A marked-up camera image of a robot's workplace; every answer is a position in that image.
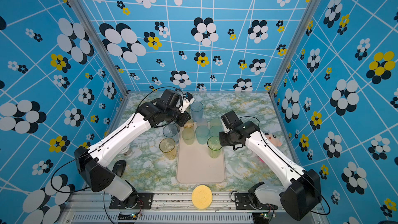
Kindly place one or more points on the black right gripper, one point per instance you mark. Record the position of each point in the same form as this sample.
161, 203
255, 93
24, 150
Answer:
223, 141

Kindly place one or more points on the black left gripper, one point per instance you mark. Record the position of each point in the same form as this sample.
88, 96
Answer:
185, 118

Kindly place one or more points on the grey-blue glass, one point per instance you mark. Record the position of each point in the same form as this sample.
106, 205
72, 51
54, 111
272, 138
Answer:
171, 131

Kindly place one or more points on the tall green-teal glass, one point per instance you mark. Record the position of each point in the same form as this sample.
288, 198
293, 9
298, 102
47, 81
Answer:
215, 130

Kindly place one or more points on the pale green glass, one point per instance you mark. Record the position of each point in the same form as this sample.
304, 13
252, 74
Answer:
215, 122
188, 136

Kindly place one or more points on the green glass column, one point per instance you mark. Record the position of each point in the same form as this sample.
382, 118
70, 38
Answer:
214, 146

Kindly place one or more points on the small amber glass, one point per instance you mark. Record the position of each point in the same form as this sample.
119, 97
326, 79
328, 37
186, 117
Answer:
189, 124

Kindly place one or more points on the yellow glass column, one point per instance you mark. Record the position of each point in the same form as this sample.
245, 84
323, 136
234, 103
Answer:
168, 147

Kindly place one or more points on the tall teal glass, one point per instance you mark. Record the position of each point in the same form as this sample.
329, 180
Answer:
202, 134

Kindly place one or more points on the small clear glass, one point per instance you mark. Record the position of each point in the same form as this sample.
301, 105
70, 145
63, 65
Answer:
202, 122

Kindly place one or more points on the tall blue glass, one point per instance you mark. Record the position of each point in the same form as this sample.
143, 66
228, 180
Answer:
196, 109

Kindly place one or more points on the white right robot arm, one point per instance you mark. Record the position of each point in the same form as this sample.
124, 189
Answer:
301, 191

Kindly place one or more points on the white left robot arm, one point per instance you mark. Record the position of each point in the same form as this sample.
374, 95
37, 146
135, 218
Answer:
92, 163

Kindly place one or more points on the pale pink rectangular tray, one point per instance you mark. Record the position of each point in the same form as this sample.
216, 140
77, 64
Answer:
196, 166

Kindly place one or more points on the pink plush doll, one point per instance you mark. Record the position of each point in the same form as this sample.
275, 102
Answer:
273, 139

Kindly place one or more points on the white tape roll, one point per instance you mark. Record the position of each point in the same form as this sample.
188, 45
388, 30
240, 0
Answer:
126, 151

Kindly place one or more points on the black computer mouse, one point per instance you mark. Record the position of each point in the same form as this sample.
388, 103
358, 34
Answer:
119, 168

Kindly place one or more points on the yellow round sponge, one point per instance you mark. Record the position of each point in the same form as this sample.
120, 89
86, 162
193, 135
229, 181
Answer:
202, 197

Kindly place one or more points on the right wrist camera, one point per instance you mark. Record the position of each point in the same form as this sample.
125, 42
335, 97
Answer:
230, 121

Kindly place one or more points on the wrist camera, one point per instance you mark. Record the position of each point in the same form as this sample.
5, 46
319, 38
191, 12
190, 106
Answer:
230, 121
176, 100

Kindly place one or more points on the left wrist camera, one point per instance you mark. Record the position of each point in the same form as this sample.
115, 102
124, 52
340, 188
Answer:
176, 100

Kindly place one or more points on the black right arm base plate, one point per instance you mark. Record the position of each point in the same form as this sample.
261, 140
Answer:
242, 202

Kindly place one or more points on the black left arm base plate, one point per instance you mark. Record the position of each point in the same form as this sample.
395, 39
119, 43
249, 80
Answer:
143, 201

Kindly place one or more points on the aluminium front rail frame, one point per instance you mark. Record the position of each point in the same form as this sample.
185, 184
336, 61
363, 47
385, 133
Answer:
167, 208

